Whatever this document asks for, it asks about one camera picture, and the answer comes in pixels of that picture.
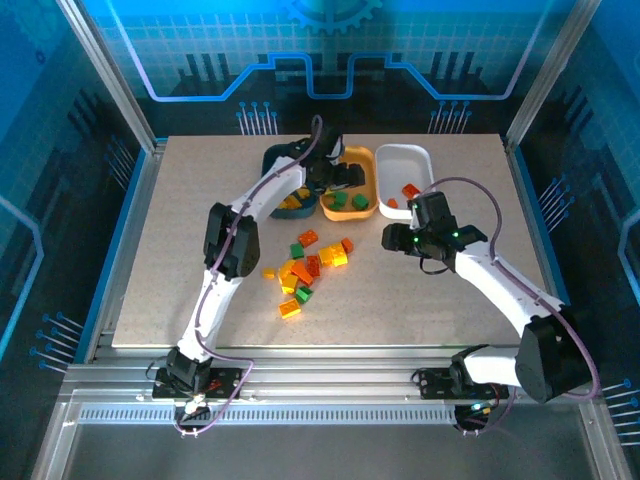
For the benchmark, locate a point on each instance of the aluminium side rail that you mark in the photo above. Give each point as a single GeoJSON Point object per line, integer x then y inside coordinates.
{"type": "Point", "coordinates": [527, 200]}
{"type": "Point", "coordinates": [142, 200]}

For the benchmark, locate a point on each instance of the yellow plastic container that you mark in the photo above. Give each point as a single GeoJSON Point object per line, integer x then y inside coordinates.
{"type": "Point", "coordinates": [367, 170]}

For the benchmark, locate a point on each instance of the aluminium frame cross beam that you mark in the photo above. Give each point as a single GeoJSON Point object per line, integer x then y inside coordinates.
{"type": "Point", "coordinates": [325, 380]}

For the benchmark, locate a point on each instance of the green lego brick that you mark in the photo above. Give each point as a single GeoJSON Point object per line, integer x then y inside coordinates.
{"type": "Point", "coordinates": [360, 201]}
{"type": "Point", "coordinates": [304, 294]}
{"type": "Point", "coordinates": [297, 250]}
{"type": "Point", "coordinates": [335, 205]}
{"type": "Point", "coordinates": [341, 197]}

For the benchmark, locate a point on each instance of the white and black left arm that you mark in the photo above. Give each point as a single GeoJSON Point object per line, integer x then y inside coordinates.
{"type": "Point", "coordinates": [210, 310]}

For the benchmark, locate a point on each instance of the dark teal plastic container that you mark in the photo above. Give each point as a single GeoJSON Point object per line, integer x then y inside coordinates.
{"type": "Point", "coordinates": [295, 214]}

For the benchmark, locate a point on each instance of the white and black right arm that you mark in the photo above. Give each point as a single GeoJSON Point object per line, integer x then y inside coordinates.
{"type": "Point", "coordinates": [500, 285]}

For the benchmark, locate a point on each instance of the aluminium frame post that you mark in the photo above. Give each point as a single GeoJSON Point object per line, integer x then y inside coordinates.
{"type": "Point", "coordinates": [114, 75]}
{"type": "Point", "coordinates": [549, 75]}

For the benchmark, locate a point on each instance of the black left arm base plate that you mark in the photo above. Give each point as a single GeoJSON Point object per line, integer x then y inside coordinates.
{"type": "Point", "coordinates": [230, 382]}

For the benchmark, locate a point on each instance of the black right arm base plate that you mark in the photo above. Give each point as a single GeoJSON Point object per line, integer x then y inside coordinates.
{"type": "Point", "coordinates": [432, 382]}

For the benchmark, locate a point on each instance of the slotted metal strip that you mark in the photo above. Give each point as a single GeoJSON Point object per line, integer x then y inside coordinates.
{"type": "Point", "coordinates": [300, 416]}

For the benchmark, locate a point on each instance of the white plastic container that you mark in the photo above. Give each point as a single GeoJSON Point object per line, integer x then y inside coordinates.
{"type": "Point", "coordinates": [400, 165]}

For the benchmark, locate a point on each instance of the small yellow lego brick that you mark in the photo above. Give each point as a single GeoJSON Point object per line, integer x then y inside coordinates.
{"type": "Point", "coordinates": [269, 273]}

